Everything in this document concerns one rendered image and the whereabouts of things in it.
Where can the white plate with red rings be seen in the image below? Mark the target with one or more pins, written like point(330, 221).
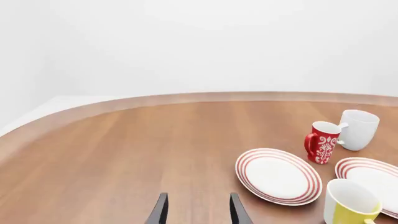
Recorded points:
point(277, 176)
point(376, 177)

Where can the red and white patterned mug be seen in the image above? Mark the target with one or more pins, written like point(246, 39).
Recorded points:
point(324, 145)

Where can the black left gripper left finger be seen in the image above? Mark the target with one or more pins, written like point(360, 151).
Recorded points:
point(159, 212)

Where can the plain white mug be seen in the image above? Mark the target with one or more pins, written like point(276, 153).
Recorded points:
point(357, 131)

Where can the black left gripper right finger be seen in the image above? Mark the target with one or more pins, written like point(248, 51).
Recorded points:
point(238, 212)

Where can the yellow and white mug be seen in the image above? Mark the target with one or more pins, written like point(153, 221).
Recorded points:
point(348, 205)

